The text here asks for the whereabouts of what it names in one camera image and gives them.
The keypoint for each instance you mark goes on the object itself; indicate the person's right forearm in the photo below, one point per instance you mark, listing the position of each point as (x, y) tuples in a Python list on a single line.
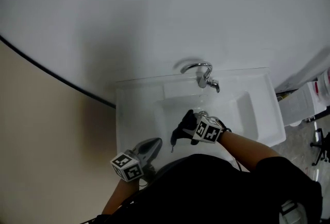
[(245, 149)]

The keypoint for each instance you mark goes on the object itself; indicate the red and white containers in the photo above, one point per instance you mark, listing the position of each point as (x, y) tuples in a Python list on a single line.
[(323, 88)]

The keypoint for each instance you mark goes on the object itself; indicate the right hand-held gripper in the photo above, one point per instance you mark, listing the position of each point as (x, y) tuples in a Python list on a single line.
[(207, 131)]

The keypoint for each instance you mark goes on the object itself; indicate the person's left forearm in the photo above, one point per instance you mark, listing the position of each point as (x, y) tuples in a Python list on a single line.
[(121, 195)]

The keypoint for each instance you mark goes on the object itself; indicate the white sink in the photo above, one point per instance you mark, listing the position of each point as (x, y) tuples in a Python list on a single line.
[(134, 114)]

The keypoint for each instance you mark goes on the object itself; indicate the person's black shirt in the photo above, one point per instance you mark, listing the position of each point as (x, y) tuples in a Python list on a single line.
[(206, 192)]

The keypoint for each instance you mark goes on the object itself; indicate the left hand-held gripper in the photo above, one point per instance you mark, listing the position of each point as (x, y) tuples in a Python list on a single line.
[(127, 166)]

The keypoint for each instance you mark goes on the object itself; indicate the black office chair base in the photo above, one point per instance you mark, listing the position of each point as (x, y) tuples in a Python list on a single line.
[(321, 145)]

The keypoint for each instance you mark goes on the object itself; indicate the white plastic basket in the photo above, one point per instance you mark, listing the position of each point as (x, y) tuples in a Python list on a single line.
[(296, 108)]

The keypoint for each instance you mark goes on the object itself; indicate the dark cloth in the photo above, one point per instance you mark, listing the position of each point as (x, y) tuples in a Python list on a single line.
[(185, 125)]

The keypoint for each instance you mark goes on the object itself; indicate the metal sink drain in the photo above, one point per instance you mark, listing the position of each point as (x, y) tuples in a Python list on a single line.
[(203, 114)]

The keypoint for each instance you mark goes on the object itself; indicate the chrome sink faucet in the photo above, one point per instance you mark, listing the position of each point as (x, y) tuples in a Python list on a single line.
[(205, 81)]

